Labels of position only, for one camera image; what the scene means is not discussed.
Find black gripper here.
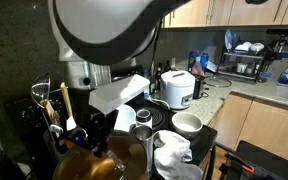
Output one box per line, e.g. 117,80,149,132
67,87,119,158

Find black pot orange handles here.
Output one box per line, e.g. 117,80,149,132
52,128,149,180

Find black electric stove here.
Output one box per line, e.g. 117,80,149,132
2,68,218,180

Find wooden spoon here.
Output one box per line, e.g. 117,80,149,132
43,99,58,127

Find white cloth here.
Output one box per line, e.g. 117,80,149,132
152,129,204,180

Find dark glass bottle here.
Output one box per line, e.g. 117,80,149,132
154,63,164,94

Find small white bowl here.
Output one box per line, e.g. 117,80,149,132
170,111,204,140

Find white rice cooker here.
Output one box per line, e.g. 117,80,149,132
159,69,197,111

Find black cup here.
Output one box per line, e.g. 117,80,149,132
192,73,206,100

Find glass lid on counter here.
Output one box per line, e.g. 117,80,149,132
203,73,234,89

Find orange black clamp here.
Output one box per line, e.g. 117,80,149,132
218,151,256,175

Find wooden base cabinet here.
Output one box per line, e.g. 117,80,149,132
207,91,288,168

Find white mug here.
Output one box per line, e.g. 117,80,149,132
235,62,249,74

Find blue plate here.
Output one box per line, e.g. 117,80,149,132
224,28,242,52

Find white rack bowl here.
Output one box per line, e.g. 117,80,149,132
234,41,252,53
249,41,265,53

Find black perforated table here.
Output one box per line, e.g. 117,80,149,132
223,139,288,180

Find blue soap bottle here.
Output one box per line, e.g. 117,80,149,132
277,65,288,85

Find white handled utensil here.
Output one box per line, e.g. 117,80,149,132
48,123,64,138

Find wooden handled white spatula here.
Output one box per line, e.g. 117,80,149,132
59,82,79,133

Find white power cord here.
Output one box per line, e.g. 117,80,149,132
145,95,170,110

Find black wire dish rack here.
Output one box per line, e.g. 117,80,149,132
216,46,269,83

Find wooden wall cabinet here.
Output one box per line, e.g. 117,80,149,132
162,0,288,29

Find black camera bar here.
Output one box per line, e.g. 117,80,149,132
265,27,288,36

